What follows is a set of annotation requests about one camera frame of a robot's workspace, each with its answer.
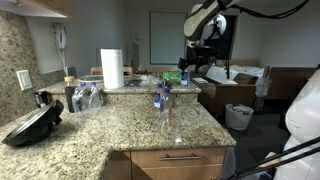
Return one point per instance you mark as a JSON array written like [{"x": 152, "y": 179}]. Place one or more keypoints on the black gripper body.
[{"x": 203, "y": 60}]

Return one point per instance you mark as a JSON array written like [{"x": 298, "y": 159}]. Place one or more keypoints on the clear Fiji water bottle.
[
  {"x": 184, "y": 79},
  {"x": 168, "y": 106},
  {"x": 157, "y": 98}
]

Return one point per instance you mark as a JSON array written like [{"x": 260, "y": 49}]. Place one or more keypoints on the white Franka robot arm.
[{"x": 300, "y": 123}]

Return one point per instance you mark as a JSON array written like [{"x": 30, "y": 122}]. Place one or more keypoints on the light grey round bin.
[{"x": 238, "y": 120}]

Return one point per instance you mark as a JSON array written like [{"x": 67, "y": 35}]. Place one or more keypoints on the green cardboard box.
[{"x": 170, "y": 77}]

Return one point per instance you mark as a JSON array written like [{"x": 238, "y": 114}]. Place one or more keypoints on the white sheet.
[{"x": 216, "y": 75}]

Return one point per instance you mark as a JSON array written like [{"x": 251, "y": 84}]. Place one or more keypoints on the wooden dining table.
[{"x": 156, "y": 68}]

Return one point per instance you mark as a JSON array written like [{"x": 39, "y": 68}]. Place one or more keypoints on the white window blind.
[{"x": 166, "y": 36}]

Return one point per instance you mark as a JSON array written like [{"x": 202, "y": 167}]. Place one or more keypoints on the clear plastic container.
[{"x": 150, "y": 80}]

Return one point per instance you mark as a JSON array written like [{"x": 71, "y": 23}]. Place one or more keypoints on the dark window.
[{"x": 232, "y": 36}]

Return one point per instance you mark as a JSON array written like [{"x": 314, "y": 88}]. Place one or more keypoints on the white bed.
[{"x": 248, "y": 70}]

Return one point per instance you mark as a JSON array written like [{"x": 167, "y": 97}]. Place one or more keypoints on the flat black item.
[{"x": 135, "y": 82}]

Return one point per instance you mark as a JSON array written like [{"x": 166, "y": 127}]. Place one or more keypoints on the white hanging bag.
[{"x": 263, "y": 85}]

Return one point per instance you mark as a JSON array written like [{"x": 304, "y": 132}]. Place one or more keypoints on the white paper towel roll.
[{"x": 111, "y": 68}]

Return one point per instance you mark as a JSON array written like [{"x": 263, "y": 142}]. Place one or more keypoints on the wooden chair back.
[{"x": 95, "y": 70}]

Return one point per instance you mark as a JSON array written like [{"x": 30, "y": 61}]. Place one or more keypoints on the grey bowl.
[{"x": 90, "y": 78}]

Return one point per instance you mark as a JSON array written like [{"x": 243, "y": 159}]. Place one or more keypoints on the wooden headboard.
[{"x": 293, "y": 83}]

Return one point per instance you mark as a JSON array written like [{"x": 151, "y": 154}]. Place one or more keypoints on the small wrapped water bottle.
[
  {"x": 80, "y": 100},
  {"x": 94, "y": 98}
]

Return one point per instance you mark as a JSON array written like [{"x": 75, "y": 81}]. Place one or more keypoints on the wooden lower cabinet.
[{"x": 150, "y": 171}]

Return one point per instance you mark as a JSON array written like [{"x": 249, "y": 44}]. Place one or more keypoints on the wooden cabinet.
[
  {"x": 150, "y": 171},
  {"x": 56, "y": 5}
]

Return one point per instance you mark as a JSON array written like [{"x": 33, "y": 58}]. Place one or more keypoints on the dark jar cork lid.
[{"x": 69, "y": 96}]

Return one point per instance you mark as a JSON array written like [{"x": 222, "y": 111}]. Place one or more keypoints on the wooden upper cabinet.
[{"x": 56, "y": 5}]

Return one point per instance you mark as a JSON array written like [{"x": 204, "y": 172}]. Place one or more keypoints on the small black box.
[{"x": 41, "y": 98}]

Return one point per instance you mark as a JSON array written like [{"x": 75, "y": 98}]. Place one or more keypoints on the black round appliance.
[{"x": 33, "y": 125}]

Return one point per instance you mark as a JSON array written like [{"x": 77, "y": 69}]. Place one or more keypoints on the white wall phone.
[{"x": 61, "y": 36}]

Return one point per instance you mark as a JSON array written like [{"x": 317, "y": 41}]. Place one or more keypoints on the wide white wall outlet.
[{"x": 24, "y": 80}]

